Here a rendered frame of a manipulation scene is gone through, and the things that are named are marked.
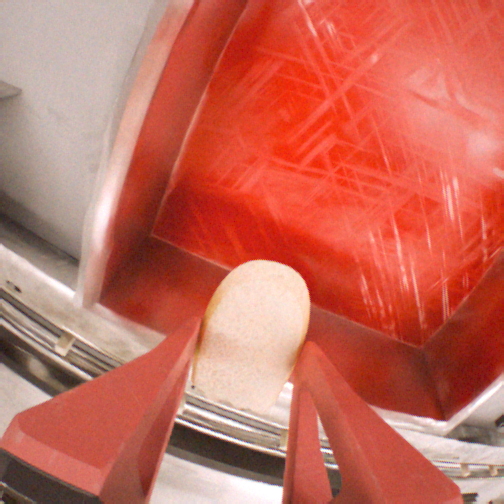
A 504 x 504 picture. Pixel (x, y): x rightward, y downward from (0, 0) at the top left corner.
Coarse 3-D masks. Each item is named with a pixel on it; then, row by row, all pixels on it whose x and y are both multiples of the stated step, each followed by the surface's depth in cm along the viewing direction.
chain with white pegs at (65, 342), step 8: (0, 288) 30; (64, 336) 30; (72, 336) 31; (56, 344) 29; (64, 344) 29; (64, 352) 29; (184, 400) 32; (200, 400) 34; (240, 416) 35; (264, 424) 36; (280, 440) 34; (320, 440) 37; (280, 448) 33; (464, 464) 41; (464, 472) 40; (496, 472) 42
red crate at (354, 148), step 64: (256, 0) 17; (320, 0) 17; (384, 0) 16; (448, 0) 15; (256, 64) 19; (320, 64) 19; (384, 64) 18; (448, 64) 17; (192, 128) 22; (256, 128) 22; (320, 128) 21; (384, 128) 21; (448, 128) 20; (192, 192) 24; (256, 192) 24; (320, 192) 23; (384, 192) 23; (448, 192) 22; (256, 256) 26; (320, 256) 26; (384, 256) 25; (448, 256) 25; (384, 320) 28
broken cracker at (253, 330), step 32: (224, 288) 10; (256, 288) 10; (288, 288) 10; (224, 320) 10; (256, 320) 10; (288, 320) 10; (224, 352) 11; (256, 352) 10; (288, 352) 11; (224, 384) 12; (256, 384) 11
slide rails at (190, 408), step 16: (0, 304) 30; (32, 320) 30; (48, 320) 30; (48, 336) 31; (80, 352) 31; (96, 368) 32; (112, 368) 32; (208, 416) 34; (224, 416) 34; (240, 432) 35; (256, 432) 35; (272, 432) 35; (480, 464) 42
